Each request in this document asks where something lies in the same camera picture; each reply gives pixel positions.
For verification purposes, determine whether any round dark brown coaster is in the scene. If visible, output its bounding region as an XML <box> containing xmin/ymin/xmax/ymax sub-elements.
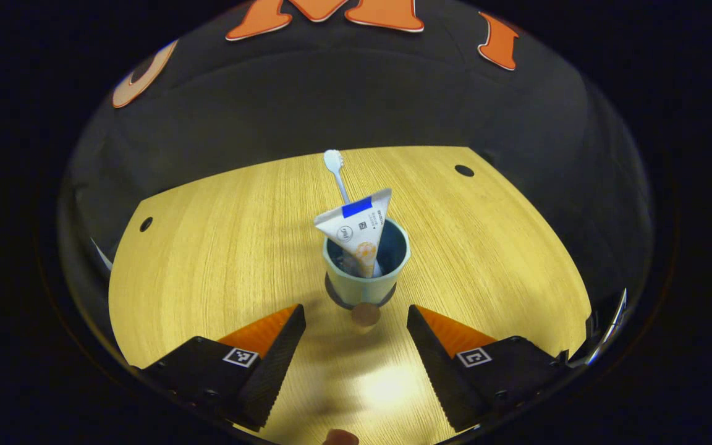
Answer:
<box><xmin>324</xmin><ymin>272</ymin><xmax>397</xmax><ymax>310</ymax></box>

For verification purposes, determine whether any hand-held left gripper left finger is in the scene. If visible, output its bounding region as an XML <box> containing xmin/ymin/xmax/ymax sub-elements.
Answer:
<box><xmin>140</xmin><ymin>303</ymin><xmax>307</xmax><ymax>433</ymax></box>

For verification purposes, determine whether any wooden desktop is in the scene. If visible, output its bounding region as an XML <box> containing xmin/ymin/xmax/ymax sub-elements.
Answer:
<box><xmin>108</xmin><ymin>145</ymin><xmax>593</xmax><ymax>445</ymax></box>

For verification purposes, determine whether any white toothpaste tube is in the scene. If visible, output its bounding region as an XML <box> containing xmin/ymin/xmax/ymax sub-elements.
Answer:
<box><xmin>313</xmin><ymin>188</ymin><xmax>393</xmax><ymax>279</ymax></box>

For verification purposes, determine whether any black backdrop cloth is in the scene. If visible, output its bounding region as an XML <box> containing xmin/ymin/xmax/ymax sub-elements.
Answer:
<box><xmin>59</xmin><ymin>0</ymin><xmax>653</xmax><ymax>297</ymax></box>

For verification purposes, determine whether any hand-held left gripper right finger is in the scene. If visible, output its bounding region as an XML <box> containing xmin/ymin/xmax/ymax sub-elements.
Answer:
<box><xmin>405</xmin><ymin>304</ymin><xmax>570</xmax><ymax>433</ymax></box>

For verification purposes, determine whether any pale blue cup wooden handle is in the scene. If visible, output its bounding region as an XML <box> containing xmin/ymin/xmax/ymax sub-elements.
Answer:
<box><xmin>322</xmin><ymin>218</ymin><xmax>412</xmax><ymax>327</ymax></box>

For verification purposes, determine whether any white toothbrush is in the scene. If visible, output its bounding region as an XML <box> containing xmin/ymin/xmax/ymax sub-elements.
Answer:
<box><xmin>323</xmin><ymin>149</ymin><xmax>352</xmax><ymax>206</ymax></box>

